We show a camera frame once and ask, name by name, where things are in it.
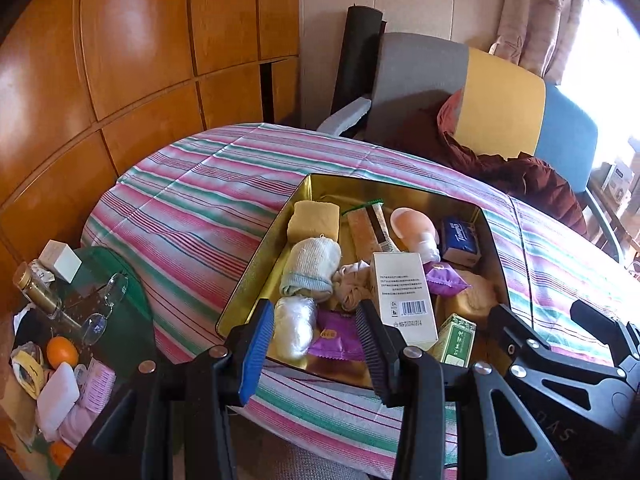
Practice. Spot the pink pack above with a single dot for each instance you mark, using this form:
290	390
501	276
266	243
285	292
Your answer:
95	385

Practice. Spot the purple snack packet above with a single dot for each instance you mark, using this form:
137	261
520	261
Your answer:
332	340
445	280

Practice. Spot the small white box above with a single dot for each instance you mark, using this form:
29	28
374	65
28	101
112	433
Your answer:
62	262

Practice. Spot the peach silicone bottle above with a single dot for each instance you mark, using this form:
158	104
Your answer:
412	225

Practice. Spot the pink patterned curtain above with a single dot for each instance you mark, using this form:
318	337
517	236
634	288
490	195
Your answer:
540	15

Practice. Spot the wooden desk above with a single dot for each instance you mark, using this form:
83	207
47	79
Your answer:
622	222

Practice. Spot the yellow sponge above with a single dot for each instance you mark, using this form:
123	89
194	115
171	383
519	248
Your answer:
475	295
312	222

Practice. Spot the eyeglasses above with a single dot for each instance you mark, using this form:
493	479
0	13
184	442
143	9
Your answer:
95	327

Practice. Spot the white grey sock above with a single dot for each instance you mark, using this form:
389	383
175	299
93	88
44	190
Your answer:
310	265

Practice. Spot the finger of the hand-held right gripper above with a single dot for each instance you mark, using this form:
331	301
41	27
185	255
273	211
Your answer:
530	355
627	345

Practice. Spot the wooden wardrobe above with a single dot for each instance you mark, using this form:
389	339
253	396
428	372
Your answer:
140	35

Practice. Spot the orange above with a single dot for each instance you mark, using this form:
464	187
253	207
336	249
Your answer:
61	454
62	352

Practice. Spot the gold metal tin box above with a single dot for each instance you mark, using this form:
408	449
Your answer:
320	195

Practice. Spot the grey yellow blue chair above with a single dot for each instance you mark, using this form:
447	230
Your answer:
505	95

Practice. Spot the gold capped bottle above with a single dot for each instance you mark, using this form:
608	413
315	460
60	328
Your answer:
37	292

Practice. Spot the clear plastic bundle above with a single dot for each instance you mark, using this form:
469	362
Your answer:
295	327

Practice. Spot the yellow white wrapper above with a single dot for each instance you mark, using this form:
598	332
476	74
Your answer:
27	370

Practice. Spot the white printed carton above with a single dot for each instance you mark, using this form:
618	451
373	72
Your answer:
620	180

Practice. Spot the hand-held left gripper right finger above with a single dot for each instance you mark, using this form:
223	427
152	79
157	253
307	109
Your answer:
372	350

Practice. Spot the white cardboard box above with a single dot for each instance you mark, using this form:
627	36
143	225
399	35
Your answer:
400	285

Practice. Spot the green white packet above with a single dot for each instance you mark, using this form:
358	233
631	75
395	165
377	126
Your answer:
457	340

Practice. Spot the orange red cloth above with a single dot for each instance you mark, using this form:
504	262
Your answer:
450	112

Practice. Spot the black rolled mat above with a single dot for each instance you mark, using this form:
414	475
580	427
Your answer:
357	50

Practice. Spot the maroon jacket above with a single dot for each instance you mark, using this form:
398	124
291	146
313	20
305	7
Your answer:
540	185

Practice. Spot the window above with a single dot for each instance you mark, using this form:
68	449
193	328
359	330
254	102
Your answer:
610	60

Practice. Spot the green glass side table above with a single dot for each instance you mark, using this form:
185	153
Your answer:
130	320

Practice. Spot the white soft pack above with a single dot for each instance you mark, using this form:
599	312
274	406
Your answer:
57	400

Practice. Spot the beige snack bar packet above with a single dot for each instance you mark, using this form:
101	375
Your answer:
362	232

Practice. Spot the beige stocking bundle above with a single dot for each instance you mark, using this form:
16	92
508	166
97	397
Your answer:
350	280

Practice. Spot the blue tissue pack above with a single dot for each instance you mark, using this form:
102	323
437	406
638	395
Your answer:
457	237

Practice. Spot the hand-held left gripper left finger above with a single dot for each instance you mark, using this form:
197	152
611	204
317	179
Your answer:
257	350

